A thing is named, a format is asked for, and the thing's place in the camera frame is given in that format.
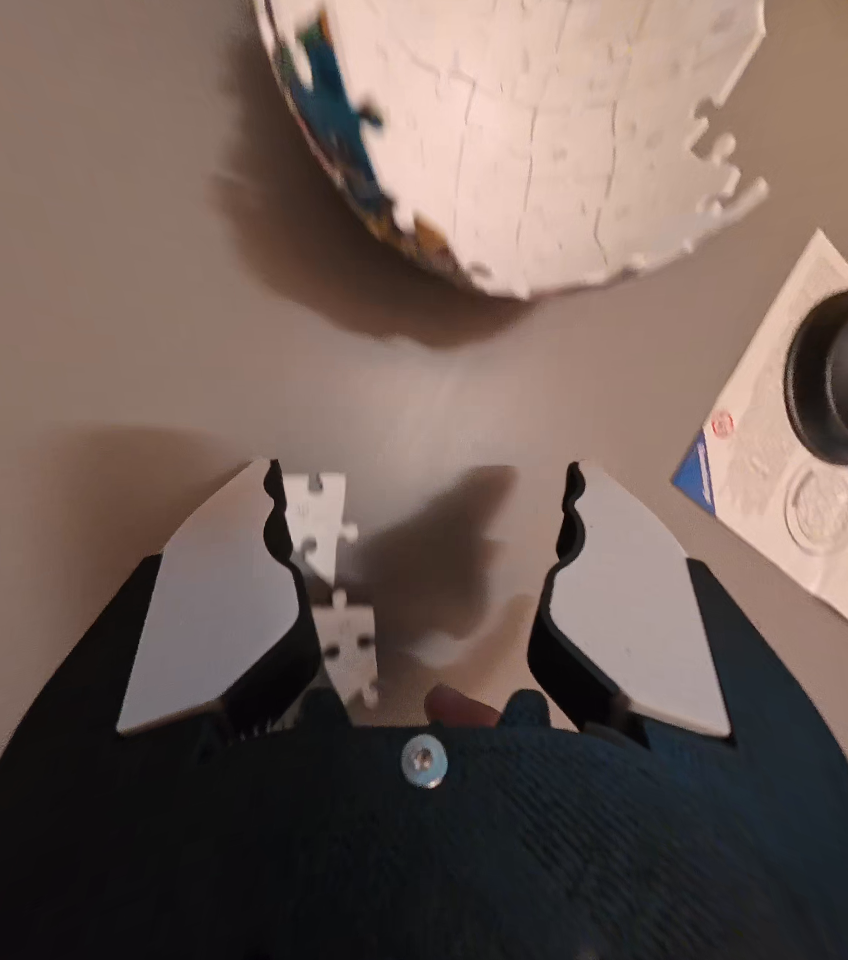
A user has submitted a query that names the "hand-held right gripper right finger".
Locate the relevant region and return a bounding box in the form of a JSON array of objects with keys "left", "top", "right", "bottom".
[{"left": 527, "top": 459, "right": 734, "bottom": 740}]

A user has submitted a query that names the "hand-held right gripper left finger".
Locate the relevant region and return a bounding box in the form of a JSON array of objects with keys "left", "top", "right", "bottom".
[{"left": 115, "top": 457, "right": 322, "bottom": 736}]

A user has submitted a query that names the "white puzzle piece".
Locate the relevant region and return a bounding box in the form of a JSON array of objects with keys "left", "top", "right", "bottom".
[
  {"left": 311, "top": 590, "right": 381, "bottom": 710},
  {"left": 281, "top": 471, "right": 359, "bottom": 582}
]

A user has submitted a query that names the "partly built puzzle ball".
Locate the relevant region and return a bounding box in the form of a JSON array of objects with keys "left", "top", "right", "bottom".
[{"left": 253, "top": 0, "right": 770, "bottom": 301}]

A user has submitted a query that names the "puzzle instruction leaflet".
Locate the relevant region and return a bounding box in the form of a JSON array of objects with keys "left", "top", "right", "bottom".
[{"left": 670, "top": 228, "right": 848, "bottom": 639}]

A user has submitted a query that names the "person's right hand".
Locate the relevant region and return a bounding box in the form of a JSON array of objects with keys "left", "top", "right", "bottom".
[{"left": 424, "top": 684, "right": 505, "bottom": 729}]

